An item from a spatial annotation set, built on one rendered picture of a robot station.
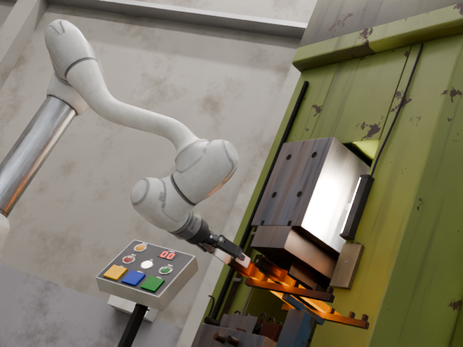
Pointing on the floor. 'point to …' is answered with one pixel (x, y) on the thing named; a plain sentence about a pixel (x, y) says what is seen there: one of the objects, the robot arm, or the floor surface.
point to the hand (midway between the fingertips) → (233, 257)
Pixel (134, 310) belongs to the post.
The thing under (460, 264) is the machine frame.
